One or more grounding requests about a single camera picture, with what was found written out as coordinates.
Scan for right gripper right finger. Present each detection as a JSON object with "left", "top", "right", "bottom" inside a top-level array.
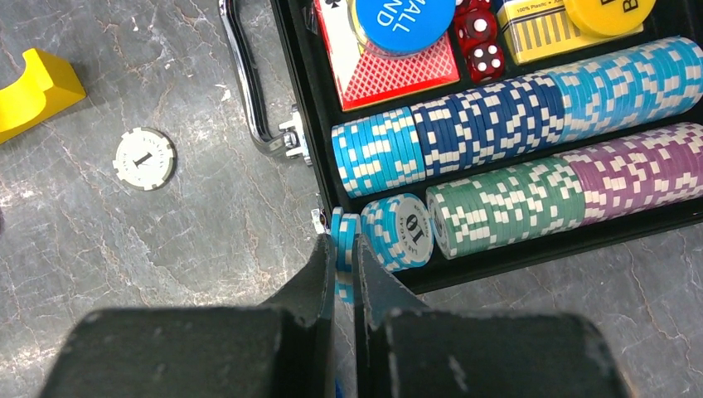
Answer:
[{"left": 352, "top": 235, "right": 632, "bottom": 397}]

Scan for yellow arch block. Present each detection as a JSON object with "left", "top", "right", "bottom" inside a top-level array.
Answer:
[{"left": 1, "top": 48, "right": 86, "bottom": 143}]

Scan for white 1 poker chip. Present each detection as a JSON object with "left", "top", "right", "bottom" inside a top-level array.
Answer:
[{"left": 112, "top": 127, "right": 177, "bottom": 192}]

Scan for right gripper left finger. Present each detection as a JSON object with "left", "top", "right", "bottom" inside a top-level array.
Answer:
[{"left": 41, "top": 235, "right": 336, "bottom": 397}]

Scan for black poker chip case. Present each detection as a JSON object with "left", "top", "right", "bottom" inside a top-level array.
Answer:
[{"left": 218, "top": 0, "right": 703, "bottom": 295}]

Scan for blue 10 poker chip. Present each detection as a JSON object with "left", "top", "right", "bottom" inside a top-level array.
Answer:
[
  {"left": 330, "top": 206, "right": 344, "bottom": 299},
  {"left": 337, "top": 213, "right": 361, "bottom": 304}
]

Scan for yellow dealer button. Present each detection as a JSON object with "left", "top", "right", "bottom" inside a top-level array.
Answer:
[{"left": 563, "top": 0, "right": 656, "bottom": 37}]

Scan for blue small blind button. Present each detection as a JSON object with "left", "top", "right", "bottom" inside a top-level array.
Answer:
[{"left": 352, "top": 0, "right": 456, "bottom": 56}]

